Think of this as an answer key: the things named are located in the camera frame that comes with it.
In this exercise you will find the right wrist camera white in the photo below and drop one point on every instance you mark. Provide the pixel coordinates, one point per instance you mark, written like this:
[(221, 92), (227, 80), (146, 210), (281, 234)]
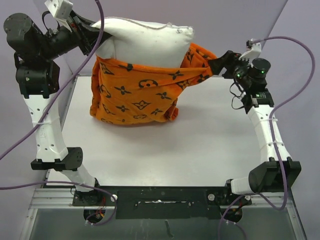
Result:
[(253, 50)]

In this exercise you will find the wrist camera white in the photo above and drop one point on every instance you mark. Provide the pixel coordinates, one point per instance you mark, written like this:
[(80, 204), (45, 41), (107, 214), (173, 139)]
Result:
[(253, 50), (59, 9)]

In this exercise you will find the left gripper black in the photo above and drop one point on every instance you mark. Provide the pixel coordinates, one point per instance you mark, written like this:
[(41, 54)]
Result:
[(84, 33)]

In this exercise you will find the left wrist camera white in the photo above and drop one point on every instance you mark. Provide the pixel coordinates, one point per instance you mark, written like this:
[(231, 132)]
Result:
[(59, 9)]

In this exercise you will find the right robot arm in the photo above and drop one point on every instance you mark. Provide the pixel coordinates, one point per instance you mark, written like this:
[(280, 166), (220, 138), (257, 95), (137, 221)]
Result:
[(277, 170)]

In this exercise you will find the white pillow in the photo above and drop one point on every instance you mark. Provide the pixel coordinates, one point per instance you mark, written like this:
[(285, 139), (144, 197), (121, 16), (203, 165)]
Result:
[(144, 43)]

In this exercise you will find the aluminium frame rail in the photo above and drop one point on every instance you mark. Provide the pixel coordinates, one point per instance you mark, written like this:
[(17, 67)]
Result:
[(63, 198)]

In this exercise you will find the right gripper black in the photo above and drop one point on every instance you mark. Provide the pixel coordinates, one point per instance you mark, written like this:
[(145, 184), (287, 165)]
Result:
[(228, 61)]

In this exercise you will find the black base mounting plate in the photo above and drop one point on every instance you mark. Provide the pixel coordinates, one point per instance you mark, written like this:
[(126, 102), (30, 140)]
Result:
[(163, 202)]

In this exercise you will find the orange patterned pillowcase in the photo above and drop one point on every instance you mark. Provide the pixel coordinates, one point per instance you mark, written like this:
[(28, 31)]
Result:
[(128, 94)]

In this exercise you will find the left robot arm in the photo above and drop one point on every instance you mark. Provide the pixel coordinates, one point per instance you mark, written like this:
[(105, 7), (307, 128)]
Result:
[(37, 75)]

